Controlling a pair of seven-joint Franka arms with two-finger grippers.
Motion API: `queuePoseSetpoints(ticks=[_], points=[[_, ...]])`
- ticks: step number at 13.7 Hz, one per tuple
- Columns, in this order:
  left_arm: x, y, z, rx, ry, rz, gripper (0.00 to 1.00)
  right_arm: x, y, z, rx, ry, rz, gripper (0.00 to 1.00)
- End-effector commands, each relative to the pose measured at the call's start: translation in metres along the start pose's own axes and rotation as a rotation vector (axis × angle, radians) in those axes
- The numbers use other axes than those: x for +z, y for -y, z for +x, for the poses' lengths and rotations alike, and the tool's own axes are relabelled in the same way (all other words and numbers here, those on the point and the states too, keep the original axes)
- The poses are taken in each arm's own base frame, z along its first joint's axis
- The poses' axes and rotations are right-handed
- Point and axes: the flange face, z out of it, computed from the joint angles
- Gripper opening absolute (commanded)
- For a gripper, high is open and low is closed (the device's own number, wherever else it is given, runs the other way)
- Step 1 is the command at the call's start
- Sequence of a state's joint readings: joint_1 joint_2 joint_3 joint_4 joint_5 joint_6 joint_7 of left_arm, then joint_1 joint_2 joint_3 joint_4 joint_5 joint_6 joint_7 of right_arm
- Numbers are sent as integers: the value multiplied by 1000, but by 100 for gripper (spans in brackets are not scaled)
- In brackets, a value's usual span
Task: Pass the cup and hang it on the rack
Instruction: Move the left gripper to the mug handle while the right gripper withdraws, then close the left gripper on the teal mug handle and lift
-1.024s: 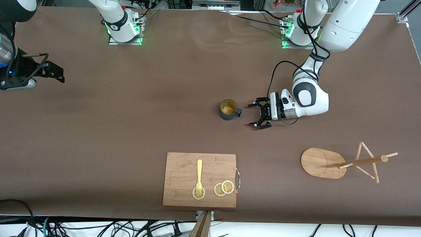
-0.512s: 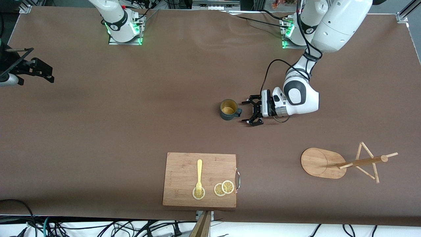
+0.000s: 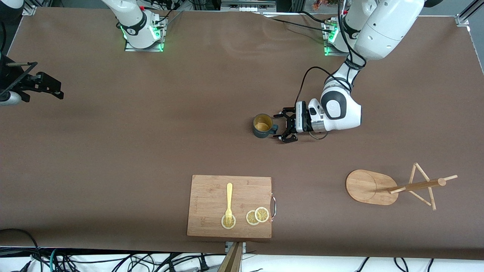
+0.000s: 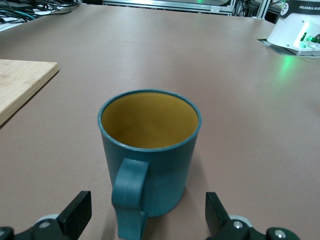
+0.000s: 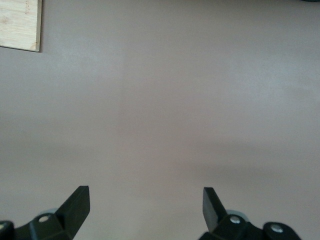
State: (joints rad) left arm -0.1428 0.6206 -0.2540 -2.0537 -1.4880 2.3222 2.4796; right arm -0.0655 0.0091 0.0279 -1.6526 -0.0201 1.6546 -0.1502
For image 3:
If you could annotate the yellow plastic fork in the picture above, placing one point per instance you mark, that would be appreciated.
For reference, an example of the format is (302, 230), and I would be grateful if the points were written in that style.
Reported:
(229, 196)

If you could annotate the grey power strip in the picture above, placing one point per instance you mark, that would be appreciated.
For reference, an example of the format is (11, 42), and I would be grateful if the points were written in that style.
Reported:
(247, 4)

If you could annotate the dark teal cup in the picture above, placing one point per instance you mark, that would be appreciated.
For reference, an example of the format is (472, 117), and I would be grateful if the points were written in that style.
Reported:
(261, 133)

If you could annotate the wooden post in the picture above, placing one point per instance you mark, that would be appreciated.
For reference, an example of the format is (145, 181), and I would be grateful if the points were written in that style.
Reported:
(231, 260)

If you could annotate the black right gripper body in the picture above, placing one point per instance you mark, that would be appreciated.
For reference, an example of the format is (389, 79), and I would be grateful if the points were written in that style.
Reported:
(23, 84)

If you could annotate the lemon slice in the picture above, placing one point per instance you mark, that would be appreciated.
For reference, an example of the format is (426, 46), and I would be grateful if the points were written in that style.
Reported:
(250, 218)
(262, 214)
(224, 225)

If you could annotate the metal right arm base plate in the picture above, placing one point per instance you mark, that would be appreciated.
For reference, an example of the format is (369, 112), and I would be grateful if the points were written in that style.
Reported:
(155, 48)

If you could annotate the brown table cover sheet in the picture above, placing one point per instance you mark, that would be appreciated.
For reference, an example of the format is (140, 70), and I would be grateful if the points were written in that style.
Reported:
(189, 113)

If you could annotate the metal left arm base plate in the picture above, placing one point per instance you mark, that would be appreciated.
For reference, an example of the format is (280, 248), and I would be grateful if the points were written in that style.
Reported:
(329, 53)

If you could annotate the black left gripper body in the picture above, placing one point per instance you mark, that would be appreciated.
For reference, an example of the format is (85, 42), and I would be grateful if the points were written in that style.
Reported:
(292, 123)

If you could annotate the wooden cutting board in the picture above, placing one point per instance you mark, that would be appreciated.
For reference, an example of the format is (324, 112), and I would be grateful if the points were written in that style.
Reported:
(211, 196)

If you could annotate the aluminium frame corner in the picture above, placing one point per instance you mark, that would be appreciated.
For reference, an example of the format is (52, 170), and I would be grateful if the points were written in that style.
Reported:
(29, 8)
(465, 17)

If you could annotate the wooden cup rack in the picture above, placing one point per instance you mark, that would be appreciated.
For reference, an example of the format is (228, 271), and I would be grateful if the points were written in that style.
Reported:
(370, 187)

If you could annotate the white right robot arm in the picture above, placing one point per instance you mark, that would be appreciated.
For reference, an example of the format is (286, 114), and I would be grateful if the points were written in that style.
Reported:
(132, 22)

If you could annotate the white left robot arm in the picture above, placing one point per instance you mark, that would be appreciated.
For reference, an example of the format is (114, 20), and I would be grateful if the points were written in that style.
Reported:
(385, 26)

